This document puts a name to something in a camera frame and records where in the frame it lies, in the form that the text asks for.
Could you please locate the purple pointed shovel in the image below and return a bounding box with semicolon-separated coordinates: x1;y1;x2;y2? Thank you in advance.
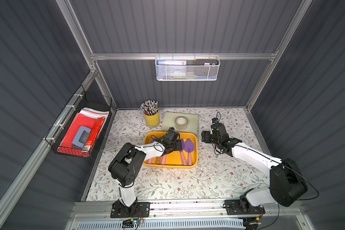
147;139;157;164
185;139;195;166

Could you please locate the black device in basket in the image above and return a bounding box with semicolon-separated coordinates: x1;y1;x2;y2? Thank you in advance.
194;59;220;78

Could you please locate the grey hole punch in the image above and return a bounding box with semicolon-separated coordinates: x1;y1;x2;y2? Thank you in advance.
72;126;91;150

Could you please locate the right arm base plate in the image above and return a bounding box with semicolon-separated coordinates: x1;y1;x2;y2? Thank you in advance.
223;199;265;216

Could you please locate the yellow pencil cup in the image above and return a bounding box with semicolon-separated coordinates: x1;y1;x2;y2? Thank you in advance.
143;109;160;127

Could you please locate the purple square shovel pink handle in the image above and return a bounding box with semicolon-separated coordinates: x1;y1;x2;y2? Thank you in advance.
161;155;166;165

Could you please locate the light green mat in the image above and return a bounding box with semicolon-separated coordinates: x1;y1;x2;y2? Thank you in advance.
161;112;198;136

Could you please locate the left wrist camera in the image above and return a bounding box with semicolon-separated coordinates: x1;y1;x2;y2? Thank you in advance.
166;127;180;141

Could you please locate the red booklet package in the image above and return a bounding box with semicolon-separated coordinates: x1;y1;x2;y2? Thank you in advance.
81;117;105;152

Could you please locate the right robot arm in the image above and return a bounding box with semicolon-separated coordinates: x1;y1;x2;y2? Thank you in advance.
201;123;308;212

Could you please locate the bundle of pencils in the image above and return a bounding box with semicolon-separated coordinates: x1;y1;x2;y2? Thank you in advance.
140;100;159;116

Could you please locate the black wire side basket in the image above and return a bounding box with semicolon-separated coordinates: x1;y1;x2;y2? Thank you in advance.
45;87;112;158

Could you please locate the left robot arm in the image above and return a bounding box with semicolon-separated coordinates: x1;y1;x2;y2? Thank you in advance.
108;134;182;208

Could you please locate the yellow plastic storage tray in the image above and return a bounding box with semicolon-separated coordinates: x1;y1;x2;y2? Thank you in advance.
143;132;198;169

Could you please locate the roll of clear tape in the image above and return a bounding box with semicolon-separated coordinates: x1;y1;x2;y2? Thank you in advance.
175;116;188;130

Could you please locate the small circuit board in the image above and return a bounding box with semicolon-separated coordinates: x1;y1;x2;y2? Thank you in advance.
122;218;144;229

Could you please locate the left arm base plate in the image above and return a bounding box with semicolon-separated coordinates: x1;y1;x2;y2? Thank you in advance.
110;200;150;219

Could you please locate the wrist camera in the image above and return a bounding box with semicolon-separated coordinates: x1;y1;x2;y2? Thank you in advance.
166;127;180;141
211;117;220;125

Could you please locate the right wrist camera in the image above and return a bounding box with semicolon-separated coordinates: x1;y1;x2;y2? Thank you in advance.
211;117;220;125

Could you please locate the blue white box in basket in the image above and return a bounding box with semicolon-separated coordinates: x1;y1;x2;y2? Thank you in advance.
156;60;186;79

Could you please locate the red folder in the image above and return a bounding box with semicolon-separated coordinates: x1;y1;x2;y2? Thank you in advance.
56;108;109;158

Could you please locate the white wire wall basket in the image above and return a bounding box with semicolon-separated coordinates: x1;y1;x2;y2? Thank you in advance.
155;56;221;81

